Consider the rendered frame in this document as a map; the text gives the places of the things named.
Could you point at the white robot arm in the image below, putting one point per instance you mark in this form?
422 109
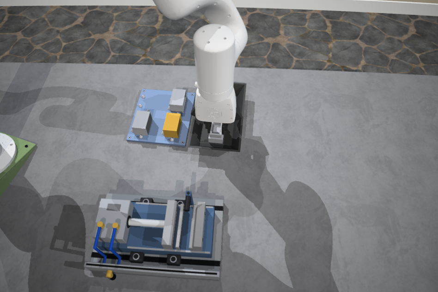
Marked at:
217 47

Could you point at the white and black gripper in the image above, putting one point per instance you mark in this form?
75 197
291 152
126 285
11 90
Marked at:
223 111

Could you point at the yellow rectangular block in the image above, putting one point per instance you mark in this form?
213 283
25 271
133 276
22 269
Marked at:
172 125

